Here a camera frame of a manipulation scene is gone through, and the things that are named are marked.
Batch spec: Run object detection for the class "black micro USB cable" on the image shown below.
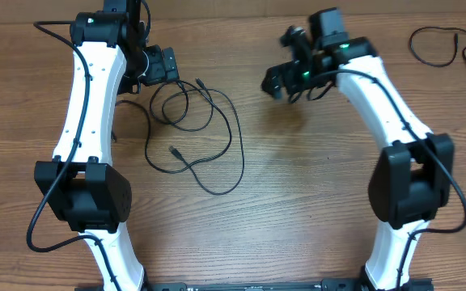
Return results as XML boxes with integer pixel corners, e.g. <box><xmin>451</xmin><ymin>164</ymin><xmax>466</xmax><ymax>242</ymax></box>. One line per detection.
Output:
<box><xmin>408</xmin><ymin>25</ymin><xmax>466</xmax><ymax>86</ymax></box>

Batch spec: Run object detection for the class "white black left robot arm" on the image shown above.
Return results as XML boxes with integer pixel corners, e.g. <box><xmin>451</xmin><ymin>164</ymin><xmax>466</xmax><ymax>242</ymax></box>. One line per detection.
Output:
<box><xmin>34</xmin><ymin>0</ymin><xmax>179</xmax><ymax>290</ymax></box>

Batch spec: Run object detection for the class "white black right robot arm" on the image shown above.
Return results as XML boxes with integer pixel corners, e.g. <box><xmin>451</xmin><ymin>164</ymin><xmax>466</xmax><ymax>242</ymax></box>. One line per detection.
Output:
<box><xmin>261</xmin><ymin>7</ymin><xmax>454</xmax><ymax>290</ymax></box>

